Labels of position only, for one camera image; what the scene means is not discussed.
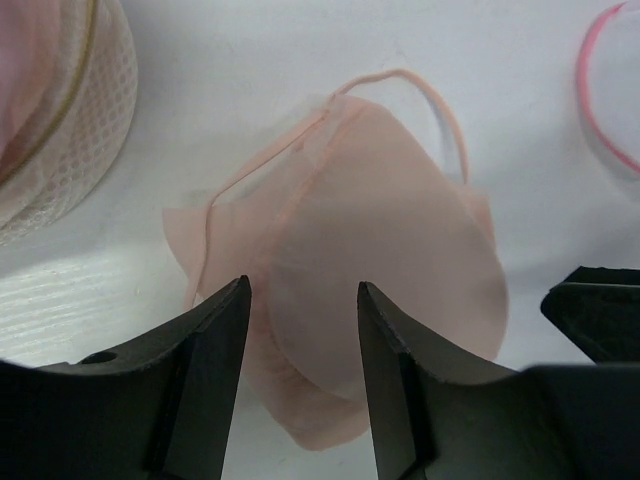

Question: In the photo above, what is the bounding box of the pink-trimmed white laundry bag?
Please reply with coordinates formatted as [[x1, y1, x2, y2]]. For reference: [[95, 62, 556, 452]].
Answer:
[[575, 1, 639, 180]]

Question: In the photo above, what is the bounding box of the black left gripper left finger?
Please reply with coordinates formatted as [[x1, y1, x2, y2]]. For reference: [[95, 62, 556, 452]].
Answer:
[[1, 277, 251, 479]]

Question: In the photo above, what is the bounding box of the beige bra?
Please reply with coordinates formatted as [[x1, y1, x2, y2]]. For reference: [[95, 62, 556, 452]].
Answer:
[[163, 84, 508, 451]]

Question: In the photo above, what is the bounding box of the tan-trimmed white laundry bag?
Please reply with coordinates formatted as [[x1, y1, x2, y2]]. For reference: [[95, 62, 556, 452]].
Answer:
[[1, 1, 138, 245]]

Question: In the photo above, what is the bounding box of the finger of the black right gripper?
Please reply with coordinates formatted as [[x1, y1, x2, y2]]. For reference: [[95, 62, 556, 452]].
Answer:
[[540, 266, 639, 363]]

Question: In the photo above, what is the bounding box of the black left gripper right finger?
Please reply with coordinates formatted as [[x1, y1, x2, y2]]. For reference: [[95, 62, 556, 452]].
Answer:
[[358, 282, 639, 479]]

